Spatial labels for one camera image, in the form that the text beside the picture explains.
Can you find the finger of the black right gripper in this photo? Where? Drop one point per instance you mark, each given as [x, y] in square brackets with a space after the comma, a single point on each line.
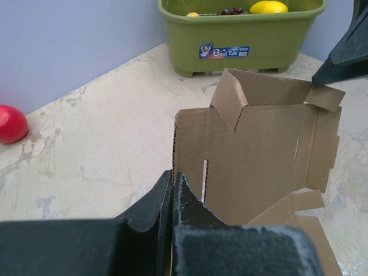
[348, 59]

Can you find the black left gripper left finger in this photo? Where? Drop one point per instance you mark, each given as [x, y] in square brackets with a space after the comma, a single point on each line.
[136, 242]

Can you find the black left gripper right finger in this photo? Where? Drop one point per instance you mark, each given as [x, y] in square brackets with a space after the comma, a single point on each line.
[204, 245]

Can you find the brown cardboard box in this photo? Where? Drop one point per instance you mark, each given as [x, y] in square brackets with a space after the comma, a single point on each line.
[262, 151]

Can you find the yellow lemon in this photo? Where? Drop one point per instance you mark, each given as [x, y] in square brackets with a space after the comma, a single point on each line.
[268, 7]

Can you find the dark purple grapes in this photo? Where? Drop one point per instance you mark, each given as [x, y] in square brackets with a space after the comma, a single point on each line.
[231, 11]

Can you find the green plastic tub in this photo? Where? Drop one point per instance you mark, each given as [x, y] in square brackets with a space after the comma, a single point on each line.
[211, 43]

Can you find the orange fruit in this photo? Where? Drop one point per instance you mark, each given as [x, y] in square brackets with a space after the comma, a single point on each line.
[193, 14]

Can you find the red apple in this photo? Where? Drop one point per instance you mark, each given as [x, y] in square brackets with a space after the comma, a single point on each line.
[14, 125]

